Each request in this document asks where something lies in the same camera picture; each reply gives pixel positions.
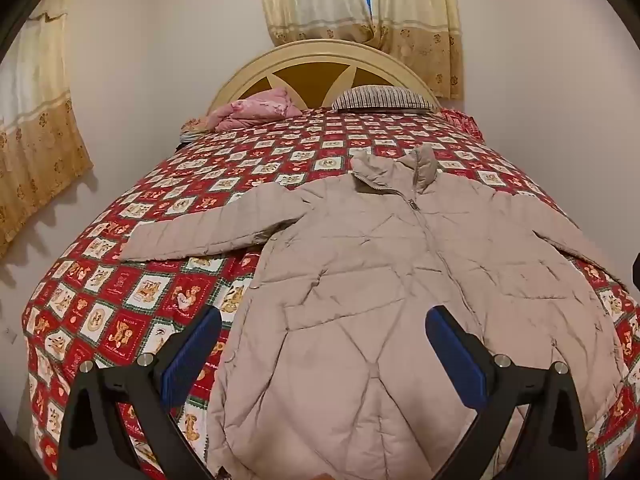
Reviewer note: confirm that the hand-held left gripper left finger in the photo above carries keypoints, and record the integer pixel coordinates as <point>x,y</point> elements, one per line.
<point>192,355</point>

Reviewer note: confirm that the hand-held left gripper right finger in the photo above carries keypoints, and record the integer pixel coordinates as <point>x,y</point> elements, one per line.
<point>455,360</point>

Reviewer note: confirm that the beige quilted puffer jacket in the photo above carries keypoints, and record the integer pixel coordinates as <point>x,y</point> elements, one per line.
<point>350,285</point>

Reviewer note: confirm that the red patterned bedspread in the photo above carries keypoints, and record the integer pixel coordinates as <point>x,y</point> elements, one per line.
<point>150,210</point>

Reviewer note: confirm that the small striped orange cloth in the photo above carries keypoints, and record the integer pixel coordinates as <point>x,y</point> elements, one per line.
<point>195,127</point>

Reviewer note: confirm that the pink folded blanket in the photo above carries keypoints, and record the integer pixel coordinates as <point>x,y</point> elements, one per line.
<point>255,110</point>

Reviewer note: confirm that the beige floral side curtain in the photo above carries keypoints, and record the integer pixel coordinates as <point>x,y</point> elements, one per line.
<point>40,135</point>

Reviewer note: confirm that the striped pillow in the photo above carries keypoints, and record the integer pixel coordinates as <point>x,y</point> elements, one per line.
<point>380,97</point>

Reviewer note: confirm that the cream arched wooden headboard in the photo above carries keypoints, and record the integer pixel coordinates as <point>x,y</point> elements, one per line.
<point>325,49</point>

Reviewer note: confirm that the beige floral window curtain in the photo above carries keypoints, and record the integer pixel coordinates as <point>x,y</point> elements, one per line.
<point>420,20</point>
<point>310,0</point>

